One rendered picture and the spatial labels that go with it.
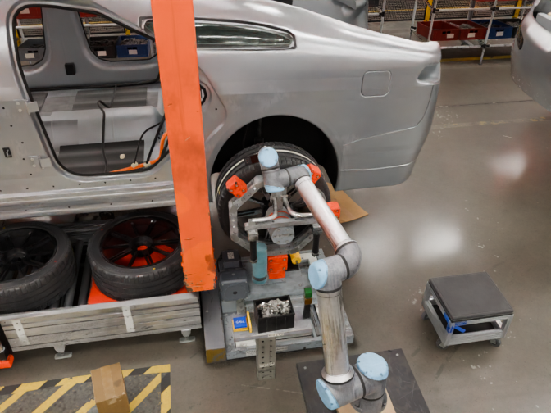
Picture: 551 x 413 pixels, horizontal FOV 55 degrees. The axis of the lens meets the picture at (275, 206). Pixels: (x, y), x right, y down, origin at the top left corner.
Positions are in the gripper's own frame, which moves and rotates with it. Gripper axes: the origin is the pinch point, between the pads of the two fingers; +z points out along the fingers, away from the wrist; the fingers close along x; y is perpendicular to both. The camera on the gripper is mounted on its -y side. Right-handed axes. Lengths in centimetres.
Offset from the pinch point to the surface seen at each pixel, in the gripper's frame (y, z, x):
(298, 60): 32, 0, 44
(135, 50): -105, 366, 133
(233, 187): -18.8, -12.0, -12.3
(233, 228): -25.2, 1.0, -36.0
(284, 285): -6, 40, -88
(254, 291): -25, 36, -86
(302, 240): 12, 12, -56
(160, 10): -26, -74, 68
